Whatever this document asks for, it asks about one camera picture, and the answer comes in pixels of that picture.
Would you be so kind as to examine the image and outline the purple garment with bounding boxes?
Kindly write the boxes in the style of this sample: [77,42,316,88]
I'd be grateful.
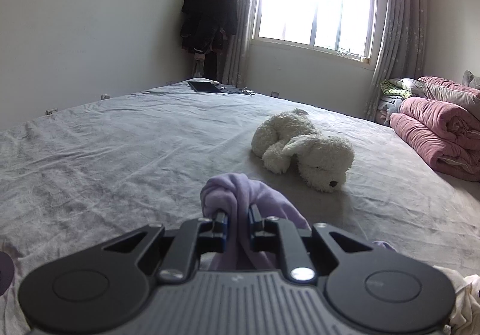
[199,171,396,272]

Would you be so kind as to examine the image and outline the white garment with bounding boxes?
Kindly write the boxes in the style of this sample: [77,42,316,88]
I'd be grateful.
[434,266,480,335]

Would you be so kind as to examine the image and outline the dark clothes on rack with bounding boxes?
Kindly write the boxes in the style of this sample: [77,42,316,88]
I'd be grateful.
[181,0,238,54]

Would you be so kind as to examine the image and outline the white plush dog toy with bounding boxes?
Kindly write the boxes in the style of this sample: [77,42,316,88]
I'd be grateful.
[250,109,355,193]

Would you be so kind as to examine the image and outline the grey bed sheet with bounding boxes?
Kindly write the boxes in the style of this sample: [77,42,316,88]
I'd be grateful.
[1,82,479,334]

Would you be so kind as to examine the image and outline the black tablet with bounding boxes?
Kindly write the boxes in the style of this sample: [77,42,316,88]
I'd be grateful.
[188,81,222,93]

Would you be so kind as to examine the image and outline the floral bedding pile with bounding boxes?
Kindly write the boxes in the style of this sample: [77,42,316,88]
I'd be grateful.
[375,78,425,126]

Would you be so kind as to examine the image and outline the pink folded quilt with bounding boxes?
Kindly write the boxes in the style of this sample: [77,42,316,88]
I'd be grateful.
[390,96,479,181]

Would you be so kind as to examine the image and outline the right grey curtain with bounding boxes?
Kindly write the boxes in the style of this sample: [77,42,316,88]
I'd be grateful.
[364,0,428,121]

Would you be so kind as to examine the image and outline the grey curtain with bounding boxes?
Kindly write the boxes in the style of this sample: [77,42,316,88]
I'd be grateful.
[217,0,256,88]
[364,0,428,121]

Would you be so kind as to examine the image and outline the pink grey pillow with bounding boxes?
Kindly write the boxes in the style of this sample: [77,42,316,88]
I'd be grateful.
[419,76,479,111]

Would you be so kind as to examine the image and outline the window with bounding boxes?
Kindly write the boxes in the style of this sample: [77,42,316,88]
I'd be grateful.
[254,0,377,64]

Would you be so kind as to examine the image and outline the left grey curtain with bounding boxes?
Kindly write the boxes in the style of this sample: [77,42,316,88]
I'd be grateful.
[217,0,256,88]

